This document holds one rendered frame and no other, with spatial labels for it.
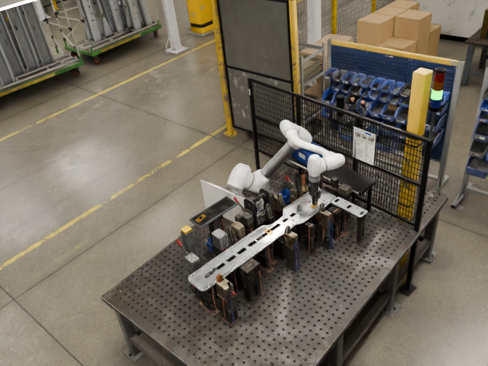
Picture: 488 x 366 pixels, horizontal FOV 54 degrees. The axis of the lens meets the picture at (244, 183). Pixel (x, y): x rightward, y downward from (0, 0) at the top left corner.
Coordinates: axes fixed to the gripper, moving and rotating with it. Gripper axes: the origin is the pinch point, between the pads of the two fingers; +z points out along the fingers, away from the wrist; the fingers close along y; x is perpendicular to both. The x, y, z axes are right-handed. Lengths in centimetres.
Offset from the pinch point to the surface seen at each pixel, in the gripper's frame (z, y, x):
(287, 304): 34, -34, 70
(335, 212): 6.1, -16.7, -5.2
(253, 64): -11, 224, -146
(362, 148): -23, -4, -54
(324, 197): 4.1, 0.4, -12.8
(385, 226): 34, -37, -44
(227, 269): 4, -1, 93
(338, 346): 57, -72, 59
